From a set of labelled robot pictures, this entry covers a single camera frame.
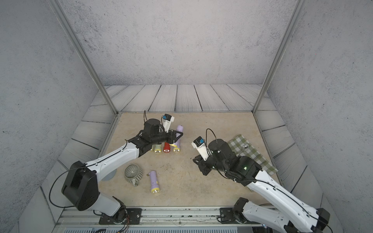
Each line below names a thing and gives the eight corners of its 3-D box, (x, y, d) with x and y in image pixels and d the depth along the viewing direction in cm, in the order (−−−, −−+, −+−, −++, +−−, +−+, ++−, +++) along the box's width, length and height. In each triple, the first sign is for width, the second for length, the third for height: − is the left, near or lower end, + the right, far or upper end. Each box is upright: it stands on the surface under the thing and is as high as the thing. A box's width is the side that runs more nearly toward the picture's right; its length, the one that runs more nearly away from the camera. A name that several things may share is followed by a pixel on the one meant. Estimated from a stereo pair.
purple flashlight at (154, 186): (151, 195, 82) (150, 193, 79) (147, 174, 89) (146, 172, 87) (160, 191, 83) (159, 189, 80) (156, 172, 91) (154, 169, 88)
